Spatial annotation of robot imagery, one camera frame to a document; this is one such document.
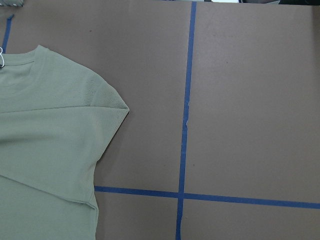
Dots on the olive green long-sleeve shirt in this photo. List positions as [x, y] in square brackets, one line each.
[57, 118]

